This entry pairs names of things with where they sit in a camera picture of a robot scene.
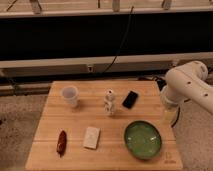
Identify white rectangular sponge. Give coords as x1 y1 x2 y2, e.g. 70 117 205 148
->
83 127 100 149

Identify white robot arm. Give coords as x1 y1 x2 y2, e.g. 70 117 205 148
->
160 61 213 125

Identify black smartphone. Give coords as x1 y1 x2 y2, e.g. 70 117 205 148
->
122 91 138 109

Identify translucent plastic cup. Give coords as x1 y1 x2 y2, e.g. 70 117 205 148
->
61 86 78 108

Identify green ceramic bowl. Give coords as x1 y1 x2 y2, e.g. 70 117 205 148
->
124 120 162 160

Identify brown sausage toy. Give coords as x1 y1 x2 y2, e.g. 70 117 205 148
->
56 130 67 156

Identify black cables on floor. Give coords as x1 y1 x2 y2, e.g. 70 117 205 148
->
138 75 168 92

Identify black hanging cable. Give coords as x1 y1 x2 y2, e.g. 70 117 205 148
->
101 5 135 74

